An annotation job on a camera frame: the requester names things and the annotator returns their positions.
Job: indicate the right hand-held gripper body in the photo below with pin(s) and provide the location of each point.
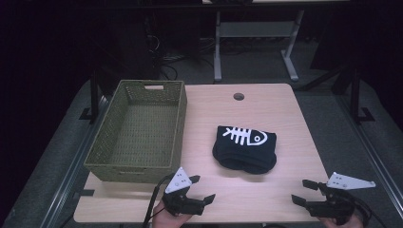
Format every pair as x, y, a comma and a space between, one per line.
335, 205

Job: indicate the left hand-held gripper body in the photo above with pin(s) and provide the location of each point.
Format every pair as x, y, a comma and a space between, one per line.
183, 204

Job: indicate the black cloth with fishbone print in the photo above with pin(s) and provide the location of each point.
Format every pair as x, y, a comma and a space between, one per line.
245, 152

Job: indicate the green woven basket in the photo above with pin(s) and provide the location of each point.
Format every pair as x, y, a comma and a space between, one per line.
142, 136

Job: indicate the person's left hand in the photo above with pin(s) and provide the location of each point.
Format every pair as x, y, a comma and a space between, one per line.
166, 218

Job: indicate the person's right hand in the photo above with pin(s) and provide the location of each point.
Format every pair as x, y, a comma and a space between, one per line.
351, 223

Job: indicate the black metal stand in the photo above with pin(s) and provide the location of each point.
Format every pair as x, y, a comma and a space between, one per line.
94, 95
356, 95

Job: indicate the grey metal rail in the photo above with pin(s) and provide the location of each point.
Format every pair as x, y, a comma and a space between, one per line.
72, 167
370, 148

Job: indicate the white metal desk frame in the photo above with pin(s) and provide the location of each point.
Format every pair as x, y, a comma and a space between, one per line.
253, 30

